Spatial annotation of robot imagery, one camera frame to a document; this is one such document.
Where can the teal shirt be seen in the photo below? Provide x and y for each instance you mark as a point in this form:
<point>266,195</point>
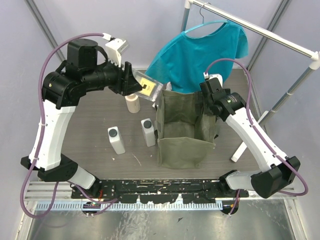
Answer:
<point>184,59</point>

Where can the olive green canvas bag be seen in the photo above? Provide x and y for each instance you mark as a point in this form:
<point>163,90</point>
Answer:
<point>185,130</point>

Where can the beige round lotion bottle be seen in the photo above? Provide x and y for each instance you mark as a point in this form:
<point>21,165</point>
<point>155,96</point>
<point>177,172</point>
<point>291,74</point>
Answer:
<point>133,103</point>

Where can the white bottle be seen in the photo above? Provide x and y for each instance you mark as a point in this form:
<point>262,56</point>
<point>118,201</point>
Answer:
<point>116,140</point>
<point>148,132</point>

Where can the white metal clothes rack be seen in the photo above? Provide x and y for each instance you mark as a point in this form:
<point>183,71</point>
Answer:
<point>295,126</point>

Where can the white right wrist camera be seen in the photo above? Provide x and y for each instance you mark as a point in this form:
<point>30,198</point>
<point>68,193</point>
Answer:
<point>214,76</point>

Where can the clear yellow liquid bottle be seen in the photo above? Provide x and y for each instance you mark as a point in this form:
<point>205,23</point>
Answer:
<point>151,88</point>

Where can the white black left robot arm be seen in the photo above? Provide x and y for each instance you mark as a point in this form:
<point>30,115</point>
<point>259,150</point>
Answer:
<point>88,68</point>

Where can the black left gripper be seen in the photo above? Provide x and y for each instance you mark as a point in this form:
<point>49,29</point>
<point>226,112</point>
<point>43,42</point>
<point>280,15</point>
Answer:
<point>122,78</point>

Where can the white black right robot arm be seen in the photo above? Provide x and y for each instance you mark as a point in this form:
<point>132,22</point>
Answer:
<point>276,170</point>

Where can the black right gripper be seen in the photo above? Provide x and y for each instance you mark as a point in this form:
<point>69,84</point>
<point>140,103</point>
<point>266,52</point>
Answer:
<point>227,91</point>

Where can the teal clothes hanger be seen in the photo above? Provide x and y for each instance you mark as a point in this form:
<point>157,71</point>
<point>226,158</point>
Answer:
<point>203,23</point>

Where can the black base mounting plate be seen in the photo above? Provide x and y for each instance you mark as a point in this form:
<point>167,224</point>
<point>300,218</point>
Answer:
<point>157,191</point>

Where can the aluminium cable duct rail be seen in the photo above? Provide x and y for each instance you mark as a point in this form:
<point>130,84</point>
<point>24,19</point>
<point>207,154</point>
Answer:
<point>177,206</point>

